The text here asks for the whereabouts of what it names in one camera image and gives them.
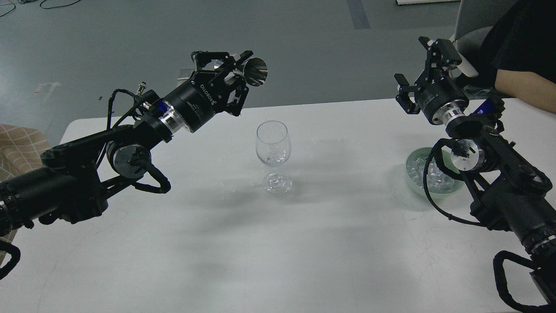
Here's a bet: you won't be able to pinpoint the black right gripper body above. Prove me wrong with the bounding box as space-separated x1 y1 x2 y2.
413 70 469 125

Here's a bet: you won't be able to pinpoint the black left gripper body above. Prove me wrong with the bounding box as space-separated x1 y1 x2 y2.
167 78 228 133

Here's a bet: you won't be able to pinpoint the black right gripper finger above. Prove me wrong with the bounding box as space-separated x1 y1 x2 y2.
418 37 463 77
394 74 423 115

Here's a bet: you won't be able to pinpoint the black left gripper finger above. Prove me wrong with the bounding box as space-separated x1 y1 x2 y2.
224 77 249 117
190 51 254 83

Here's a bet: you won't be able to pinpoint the steel double jigger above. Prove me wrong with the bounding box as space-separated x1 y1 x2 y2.
234 57 268 87

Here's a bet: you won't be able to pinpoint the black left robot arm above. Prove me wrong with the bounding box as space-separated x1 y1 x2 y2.
1 50 268 236

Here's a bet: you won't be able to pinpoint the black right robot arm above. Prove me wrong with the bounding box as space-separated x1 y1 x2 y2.
394 37 556 313

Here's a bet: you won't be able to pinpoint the clear wine glass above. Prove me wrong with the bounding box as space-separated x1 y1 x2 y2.
255 120 292 195

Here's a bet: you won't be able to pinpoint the clear ice cubes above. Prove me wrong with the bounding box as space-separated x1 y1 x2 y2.
408 153 463 193

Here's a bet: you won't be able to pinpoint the grey office chair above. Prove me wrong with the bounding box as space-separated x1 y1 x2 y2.
450 0 516 78

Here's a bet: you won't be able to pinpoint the white board edge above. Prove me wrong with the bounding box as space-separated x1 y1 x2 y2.
395 0 461 6

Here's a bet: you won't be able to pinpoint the person in black shirt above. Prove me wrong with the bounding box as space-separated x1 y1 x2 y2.
476 0 556 113

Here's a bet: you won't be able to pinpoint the pale green bowl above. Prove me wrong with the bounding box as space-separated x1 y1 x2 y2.
405 147 466 200

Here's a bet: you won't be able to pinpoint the beige checked sofa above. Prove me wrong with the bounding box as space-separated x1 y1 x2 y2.
0 123 51 244

